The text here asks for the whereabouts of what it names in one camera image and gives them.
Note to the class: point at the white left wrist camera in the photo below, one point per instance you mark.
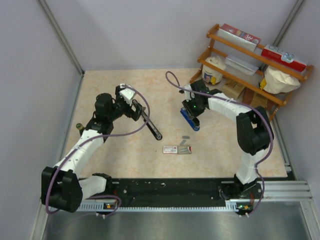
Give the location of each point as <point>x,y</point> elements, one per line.
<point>127,93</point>

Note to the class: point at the white paper bag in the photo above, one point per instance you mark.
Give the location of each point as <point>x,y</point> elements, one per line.
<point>275,81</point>

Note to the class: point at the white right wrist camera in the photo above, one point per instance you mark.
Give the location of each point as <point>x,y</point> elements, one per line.
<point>187,91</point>

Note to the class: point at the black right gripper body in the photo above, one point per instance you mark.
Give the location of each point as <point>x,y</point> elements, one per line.
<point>193,106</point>

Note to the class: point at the blue black stapler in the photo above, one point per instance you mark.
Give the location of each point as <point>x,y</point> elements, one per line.
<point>184,113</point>

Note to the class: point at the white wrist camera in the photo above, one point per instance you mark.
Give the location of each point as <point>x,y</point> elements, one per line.
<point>127,93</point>
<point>187,91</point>

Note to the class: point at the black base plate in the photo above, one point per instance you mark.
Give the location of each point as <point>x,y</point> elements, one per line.
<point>179,192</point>

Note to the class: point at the white jar yellow label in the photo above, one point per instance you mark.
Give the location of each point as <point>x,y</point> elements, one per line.
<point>210,75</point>

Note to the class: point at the red white foil box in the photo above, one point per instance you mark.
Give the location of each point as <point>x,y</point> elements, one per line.
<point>238,37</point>

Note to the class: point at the grey slotted cable duct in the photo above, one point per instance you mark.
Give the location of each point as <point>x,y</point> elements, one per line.
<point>108,206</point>

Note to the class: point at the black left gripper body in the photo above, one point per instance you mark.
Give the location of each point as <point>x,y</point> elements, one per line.
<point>121,107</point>

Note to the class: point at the brown paper package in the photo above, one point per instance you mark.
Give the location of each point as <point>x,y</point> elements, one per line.
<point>255,100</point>

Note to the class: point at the clear plastic tray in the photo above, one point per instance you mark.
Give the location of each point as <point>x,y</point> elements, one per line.
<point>241,65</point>

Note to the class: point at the red white staple box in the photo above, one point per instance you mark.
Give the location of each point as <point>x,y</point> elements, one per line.
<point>178,150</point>

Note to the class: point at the aluminium rail frame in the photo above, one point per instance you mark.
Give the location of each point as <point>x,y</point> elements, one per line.
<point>272,190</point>

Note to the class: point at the green glass bottle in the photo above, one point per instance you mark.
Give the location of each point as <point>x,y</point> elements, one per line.
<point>80,128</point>

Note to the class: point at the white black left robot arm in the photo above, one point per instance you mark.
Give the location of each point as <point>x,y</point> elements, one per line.
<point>61,187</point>

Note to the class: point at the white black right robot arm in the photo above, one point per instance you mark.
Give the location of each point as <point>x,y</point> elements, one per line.
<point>253,131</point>

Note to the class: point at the red cling wrap box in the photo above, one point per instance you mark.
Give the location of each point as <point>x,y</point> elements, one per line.
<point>283,57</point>

